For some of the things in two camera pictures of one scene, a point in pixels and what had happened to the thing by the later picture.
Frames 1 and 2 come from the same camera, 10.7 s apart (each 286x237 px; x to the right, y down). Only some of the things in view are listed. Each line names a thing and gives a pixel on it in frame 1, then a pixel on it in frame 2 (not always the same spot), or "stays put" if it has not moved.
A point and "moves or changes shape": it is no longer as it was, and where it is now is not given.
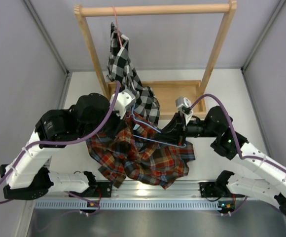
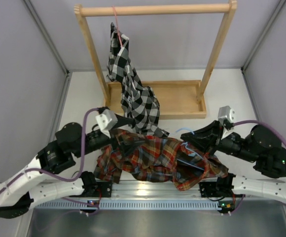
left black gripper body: [112, 125] to [96, 141]
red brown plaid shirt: [119, 153] moves or changes shape
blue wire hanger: [131, 115] to [190, 151]
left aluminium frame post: [67, 79] stays put
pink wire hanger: [117, 26] stays put
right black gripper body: [182, 130] to [230, 143]
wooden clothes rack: [166, 93] stays put
